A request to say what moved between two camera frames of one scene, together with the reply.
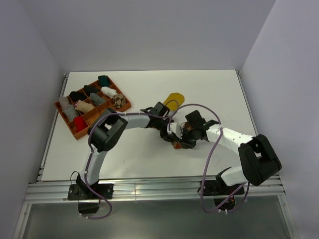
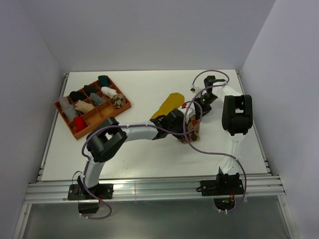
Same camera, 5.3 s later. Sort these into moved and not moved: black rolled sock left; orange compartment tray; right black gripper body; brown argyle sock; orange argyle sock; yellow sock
Moved: orange argyle sock; right black gripper body
Not moved: black rolled sock left; yellow sock; brown argyle sock; orange compartment tray
